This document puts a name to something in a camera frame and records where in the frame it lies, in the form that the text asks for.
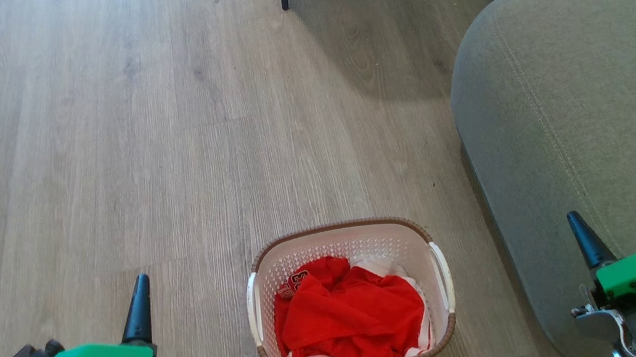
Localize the white perforated laundry basket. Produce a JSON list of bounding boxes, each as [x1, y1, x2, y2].
[[237, 207, 464, 357]]

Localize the grey fabric sofa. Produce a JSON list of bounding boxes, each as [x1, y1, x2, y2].
[[435, 0, 636, 357]]

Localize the white garment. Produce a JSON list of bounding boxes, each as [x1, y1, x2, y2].
[[272, 246, 439, 357]]

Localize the red jersey garment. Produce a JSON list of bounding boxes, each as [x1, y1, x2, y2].
[[266, 243, 433, 357]]

